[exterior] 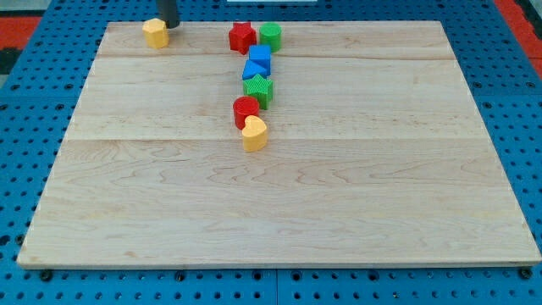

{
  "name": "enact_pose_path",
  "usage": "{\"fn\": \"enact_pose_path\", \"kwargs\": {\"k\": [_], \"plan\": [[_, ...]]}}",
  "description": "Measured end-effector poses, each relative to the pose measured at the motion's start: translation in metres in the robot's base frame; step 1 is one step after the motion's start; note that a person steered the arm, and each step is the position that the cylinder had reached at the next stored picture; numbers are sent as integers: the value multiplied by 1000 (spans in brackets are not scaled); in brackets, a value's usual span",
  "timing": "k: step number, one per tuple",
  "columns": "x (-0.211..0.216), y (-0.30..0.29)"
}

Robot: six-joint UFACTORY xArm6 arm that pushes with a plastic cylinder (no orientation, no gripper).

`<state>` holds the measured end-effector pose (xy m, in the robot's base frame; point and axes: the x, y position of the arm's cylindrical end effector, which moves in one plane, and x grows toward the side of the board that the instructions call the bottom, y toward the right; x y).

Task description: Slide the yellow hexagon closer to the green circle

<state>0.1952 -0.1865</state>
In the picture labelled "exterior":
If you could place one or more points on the blue cube block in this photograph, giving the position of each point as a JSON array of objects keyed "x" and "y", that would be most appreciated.
[{"x": 261, "y": 55}]

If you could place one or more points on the light wooden board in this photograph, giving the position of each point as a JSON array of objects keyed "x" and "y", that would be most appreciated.
[{"x": 377, "y": 157}]

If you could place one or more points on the red cylinder block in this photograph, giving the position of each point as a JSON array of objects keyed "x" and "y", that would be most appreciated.
[{"x": 242, "y": 108}]

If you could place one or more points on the green cylinder block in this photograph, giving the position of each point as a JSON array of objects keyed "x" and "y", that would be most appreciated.
[{"x": 270, "y": 34}]

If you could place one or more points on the red star block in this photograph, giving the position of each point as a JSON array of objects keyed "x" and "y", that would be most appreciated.
[{"x": 241, "y": 37}]

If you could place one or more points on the green star block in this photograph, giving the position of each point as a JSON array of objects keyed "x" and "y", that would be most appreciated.
[{"x": 260, "y": 88}]

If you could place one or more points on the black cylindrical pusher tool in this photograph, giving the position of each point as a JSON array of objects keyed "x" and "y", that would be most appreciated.
[{"x": 168, "y": 12}]

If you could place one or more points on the blue triangle block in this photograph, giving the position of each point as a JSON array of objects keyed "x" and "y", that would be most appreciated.
[{"x": 252, "y": 69}]

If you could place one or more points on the yellow heart block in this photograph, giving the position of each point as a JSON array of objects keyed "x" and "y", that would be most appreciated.
[{"x": 254, "y": 134}]

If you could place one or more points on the yellow hexagon block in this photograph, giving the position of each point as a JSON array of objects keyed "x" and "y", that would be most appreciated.
[{"x": 156, "y": 33}]

